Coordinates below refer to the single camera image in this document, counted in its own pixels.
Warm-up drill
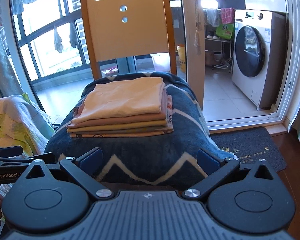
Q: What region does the white ribbed garment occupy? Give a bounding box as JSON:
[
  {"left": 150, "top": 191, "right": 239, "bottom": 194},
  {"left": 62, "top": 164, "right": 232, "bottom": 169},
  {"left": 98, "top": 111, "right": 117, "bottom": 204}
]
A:
[{"left": 0, "top": 93, "right": 55, "bottom": 156}]

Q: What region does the dark door mat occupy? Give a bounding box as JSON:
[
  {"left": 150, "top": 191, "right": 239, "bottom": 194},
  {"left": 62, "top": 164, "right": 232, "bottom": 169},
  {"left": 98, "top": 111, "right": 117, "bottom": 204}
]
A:
[{"left": 211, "top": 127, "right": 287, "bottom": 172}]

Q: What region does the yellow folded garment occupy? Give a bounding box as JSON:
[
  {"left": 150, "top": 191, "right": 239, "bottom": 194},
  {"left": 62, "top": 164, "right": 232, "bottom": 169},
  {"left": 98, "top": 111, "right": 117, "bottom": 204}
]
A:
[{"left": 66, "top": 120, "right": 167, "bottom": 133}]

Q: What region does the navy zigzag blanket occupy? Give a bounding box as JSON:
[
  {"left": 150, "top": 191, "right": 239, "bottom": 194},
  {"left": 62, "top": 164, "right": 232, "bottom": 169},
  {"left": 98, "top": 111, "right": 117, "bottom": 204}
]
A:
[{"left": 44, "top": 72, "right": 237, "bottom": 190}]

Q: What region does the cream folded top garment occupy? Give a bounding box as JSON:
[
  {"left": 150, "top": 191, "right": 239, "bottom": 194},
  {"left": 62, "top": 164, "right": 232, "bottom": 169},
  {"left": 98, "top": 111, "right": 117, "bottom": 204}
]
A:
[{"left": 72, "top": 76, "right": 166, "bottom": 124}]

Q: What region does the hanging grey cloth left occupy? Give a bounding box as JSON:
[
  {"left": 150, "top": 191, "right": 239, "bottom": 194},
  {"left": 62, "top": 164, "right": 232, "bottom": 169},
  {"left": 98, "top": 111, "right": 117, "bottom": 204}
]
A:
[{"left": 53, "top": 26, "right": 63, "bottom": 53}]

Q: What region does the hanging grey cloth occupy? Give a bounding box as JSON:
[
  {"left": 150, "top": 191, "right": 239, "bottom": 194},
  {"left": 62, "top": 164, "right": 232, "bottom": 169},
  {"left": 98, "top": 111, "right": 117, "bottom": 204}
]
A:
[
  {"left": 53, "top": 26, "right": 63, "bottom": 53},
  {"left": 69, "top": 22, "right": 79, "bottom": 48}
]

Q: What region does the tan folded garment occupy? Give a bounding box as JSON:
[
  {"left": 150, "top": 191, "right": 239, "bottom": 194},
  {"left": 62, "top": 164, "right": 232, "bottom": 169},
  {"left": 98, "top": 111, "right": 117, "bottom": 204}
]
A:
[{"left": 66, "top": 94, "right": 172, "bottom": 128}]

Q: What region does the white front-load washing machine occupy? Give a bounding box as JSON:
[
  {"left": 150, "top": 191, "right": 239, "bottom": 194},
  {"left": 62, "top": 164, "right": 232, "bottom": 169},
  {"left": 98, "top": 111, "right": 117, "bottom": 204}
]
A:
[{"left": 232, "top": 9, "right": 287, "bottom": 109}]

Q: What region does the hanging grey cloth right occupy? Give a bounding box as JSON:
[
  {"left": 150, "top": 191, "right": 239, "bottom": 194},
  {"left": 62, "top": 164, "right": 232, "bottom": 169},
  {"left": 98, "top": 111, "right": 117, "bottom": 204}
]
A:
[{"left": 69, "top": 22, "right": 79, "bottom": 48}]

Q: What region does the metal storage rack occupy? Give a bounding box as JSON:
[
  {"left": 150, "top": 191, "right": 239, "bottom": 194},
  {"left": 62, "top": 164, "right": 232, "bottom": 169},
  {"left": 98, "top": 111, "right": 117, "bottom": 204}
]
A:
[{"left": 204, "top": 8, "right": 233, "bottom": 70}]

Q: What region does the white plastic bin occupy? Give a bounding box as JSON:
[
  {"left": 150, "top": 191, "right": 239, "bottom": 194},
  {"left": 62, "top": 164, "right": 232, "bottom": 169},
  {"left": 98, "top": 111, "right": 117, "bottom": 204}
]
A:
[{"left": 151, "top": 53, "right": 171, "bottom": 72}]

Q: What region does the yellow bucket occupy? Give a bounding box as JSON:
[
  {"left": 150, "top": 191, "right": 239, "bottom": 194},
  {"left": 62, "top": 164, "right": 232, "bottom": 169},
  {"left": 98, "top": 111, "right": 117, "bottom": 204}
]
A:
[{"left": 177, "top": 44, "right": 186, "bottom": 73}]

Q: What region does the green bag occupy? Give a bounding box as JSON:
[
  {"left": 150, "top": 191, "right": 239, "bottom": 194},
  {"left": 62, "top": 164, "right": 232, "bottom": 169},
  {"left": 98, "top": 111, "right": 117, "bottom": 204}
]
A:
[{"left": 215, "top": 23, "right": 235, "bottom": 40}]

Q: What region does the wooden chair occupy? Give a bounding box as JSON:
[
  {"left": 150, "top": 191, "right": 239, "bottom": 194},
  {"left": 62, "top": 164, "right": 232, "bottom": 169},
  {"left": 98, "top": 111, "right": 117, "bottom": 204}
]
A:
[{"left": 80, "top": 0, "right": 177, "bottom": 80}]

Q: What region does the pink hanging towel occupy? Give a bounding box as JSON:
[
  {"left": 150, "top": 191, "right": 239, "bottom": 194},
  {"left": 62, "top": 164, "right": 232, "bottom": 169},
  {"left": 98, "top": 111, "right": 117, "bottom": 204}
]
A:
[{"left": 220, "top": 7, "right": 235, "bottom": 24}]

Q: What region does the white sliding door frame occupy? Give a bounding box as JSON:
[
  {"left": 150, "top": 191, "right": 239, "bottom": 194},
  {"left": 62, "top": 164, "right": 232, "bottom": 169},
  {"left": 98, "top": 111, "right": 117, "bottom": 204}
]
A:
[{"left": 203, "top": 0, "right": 300, "bottom": 135}]

